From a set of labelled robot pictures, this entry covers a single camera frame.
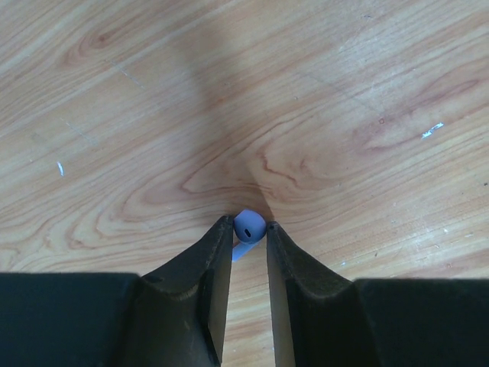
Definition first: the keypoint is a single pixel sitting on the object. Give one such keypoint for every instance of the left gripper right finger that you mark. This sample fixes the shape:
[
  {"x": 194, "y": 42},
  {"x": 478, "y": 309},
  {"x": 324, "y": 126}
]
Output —
[{"x": 320, "y": 318}]

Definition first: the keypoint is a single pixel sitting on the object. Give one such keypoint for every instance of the purple earbud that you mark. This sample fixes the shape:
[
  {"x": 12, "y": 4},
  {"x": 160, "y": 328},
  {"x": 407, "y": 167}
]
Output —
[{"x": 250, "y": 228}]

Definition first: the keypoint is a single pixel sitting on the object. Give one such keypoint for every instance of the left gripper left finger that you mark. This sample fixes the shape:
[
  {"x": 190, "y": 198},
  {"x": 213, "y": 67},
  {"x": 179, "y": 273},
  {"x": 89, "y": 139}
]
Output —
[{"x": 174, "y": 315}]

